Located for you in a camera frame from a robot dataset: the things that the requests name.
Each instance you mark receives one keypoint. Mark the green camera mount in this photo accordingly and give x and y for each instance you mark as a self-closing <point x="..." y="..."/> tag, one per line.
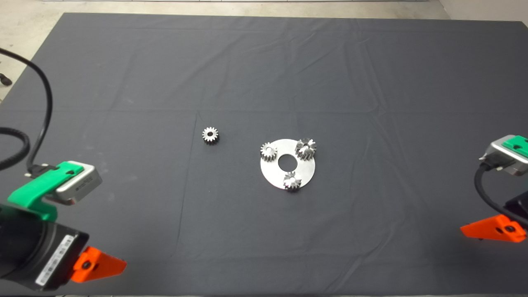
<point x="29" y="194"/>
<point x="519" y="145"/>

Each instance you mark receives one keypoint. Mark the green left camera mount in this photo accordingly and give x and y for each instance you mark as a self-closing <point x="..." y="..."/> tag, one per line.
<point x="29" y="194"/>

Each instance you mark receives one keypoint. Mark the small black floor object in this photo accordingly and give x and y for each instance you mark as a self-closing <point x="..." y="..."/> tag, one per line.
<point x="4" y="79"/>

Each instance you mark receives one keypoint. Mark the dark grey table cloth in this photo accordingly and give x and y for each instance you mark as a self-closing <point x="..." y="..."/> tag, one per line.
<point x="264" y="82"/>

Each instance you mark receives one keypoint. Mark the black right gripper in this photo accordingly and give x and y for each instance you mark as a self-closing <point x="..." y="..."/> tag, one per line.
<point x="520" y="205"/>

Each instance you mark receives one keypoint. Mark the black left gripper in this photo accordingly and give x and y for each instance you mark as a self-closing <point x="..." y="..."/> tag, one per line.
<point x="29" y="247"/>

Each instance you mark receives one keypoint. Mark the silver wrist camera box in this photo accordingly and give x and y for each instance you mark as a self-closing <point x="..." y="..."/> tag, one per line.
<point x="80" y="185"/>
<point x="505" y="159"/>

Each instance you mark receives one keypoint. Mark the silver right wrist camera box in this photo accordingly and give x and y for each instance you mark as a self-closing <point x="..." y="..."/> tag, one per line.
<point x="505" y="159"/>

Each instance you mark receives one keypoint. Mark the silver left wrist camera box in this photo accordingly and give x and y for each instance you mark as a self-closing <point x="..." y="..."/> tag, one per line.
<point x="80" y="185"/>

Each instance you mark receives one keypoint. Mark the round metal plate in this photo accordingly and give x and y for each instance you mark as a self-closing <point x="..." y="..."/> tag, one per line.
<point x="272" y="173"/>

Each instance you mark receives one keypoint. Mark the large steel gear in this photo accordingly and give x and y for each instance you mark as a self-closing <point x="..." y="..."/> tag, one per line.
<point x="306" y="149"/>

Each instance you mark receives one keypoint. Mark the small steel spur gear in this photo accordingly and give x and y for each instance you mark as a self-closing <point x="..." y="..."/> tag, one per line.
<point x="214" y="137"/>
<point x="270" y="154"/>
<point x="291" y="184"/>

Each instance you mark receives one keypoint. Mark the green right camera mount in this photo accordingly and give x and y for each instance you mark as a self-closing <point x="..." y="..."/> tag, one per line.
<point x="519" y="145"/>

